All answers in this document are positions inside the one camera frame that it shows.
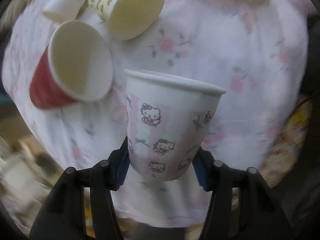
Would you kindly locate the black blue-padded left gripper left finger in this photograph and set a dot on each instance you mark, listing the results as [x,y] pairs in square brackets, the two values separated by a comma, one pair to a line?
[62,215]

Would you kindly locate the Hello Kitty paper cup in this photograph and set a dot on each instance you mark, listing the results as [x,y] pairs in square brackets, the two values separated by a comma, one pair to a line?
[168,117]

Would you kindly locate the red ribbed paper cup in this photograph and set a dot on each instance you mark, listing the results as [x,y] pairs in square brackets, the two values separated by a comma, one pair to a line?
[75,66]

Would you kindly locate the yellow patterned paper cup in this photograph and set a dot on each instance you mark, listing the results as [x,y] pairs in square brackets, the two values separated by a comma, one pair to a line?
[127,19]

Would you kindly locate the white floral bed sheet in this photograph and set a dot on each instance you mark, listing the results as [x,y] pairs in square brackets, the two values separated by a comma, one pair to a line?
[258,53]

